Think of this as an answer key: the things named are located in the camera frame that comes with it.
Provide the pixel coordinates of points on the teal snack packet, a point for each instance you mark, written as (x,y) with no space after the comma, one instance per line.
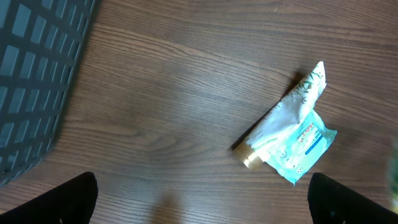
(297,153)

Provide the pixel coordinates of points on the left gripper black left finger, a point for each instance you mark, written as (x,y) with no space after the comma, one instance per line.
(72,202)

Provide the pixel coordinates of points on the grey plastic mesh basket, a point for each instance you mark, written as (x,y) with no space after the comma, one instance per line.
(42,46)

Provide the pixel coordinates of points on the white tube gold cap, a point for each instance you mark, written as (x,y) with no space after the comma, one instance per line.
(283,119)

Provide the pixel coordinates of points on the green tea packet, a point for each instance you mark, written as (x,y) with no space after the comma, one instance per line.
(392,176)

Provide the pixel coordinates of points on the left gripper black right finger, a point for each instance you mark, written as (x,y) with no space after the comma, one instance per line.
(331,202)

